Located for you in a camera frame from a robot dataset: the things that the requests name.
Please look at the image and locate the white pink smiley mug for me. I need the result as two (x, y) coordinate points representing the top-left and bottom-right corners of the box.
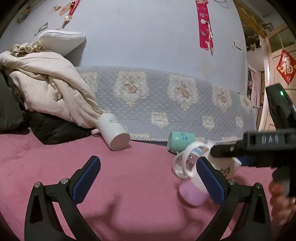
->
(179, 141), (241, 197)

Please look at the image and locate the mint green cup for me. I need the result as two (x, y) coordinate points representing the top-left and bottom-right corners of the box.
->
(167, 131), (195, 154)

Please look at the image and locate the person's right hand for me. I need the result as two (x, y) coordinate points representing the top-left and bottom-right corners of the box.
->
(268, 181), (295, 228)

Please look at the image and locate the red fu door decoration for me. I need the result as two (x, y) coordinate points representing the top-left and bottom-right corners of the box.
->
(276, 49), (296, 85)

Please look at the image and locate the clear glass with blue band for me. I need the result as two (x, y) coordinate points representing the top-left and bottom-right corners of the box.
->
(171, 148), (202, 179)

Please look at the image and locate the black clothing pile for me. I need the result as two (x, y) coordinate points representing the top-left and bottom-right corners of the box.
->
(1, 71), (93, 145)

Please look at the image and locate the pink bed sheet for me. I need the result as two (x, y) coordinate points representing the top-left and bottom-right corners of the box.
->
(0, 128), (290, 241)

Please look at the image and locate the cream wooden door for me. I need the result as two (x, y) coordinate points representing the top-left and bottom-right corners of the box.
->
(257, 24), (296, 133)

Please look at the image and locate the plain white mug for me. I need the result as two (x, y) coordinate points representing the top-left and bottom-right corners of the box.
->
(91, 113), (130, 151)

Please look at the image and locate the blue floral quilted cover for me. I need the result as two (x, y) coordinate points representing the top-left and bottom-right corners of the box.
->
(77, 66), (256, 143)

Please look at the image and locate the cream crumpled blanket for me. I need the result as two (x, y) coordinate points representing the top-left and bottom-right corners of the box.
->
(1, 41), (103, 128)

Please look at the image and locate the white pillow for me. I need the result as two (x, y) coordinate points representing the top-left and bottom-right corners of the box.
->
(31, 30), (86, 56)

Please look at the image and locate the red paper wall banner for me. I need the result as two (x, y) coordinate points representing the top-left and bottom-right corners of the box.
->
(196, 0), (214, 55)

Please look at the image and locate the red hanging wall ornament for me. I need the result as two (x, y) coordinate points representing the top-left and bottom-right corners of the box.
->
(59, 0), (81, 25)

